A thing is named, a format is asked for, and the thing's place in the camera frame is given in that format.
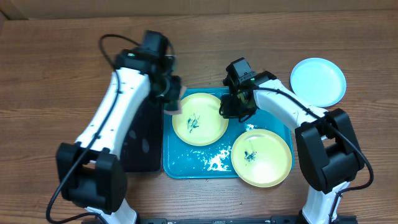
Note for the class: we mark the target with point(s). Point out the orange green sponge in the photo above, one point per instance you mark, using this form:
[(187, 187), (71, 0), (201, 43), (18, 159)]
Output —
[(175, 106)]

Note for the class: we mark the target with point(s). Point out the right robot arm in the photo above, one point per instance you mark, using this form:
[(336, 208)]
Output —
[(328, 150)]

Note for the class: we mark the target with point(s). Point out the black water tray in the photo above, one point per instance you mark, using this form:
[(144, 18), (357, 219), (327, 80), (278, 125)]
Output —
[(142, 147)]

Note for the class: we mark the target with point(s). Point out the teal plastic tray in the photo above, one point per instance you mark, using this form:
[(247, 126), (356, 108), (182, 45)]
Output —
[(184, 161)]

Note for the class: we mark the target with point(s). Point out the yellow-green plate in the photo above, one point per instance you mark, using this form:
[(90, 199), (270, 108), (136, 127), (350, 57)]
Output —
[(261, 158), (199, 123)]

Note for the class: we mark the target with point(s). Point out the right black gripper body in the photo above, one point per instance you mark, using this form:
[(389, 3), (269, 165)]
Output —
[(239, 108)]

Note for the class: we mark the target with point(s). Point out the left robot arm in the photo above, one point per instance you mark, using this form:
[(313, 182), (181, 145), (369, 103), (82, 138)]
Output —
[(89, 170)]

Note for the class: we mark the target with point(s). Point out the light blue plate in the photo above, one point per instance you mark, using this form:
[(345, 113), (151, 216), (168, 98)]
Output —
[(318, 81)]

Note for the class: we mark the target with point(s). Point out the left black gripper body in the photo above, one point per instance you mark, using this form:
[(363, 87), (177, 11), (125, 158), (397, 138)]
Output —
[(161, 91)]

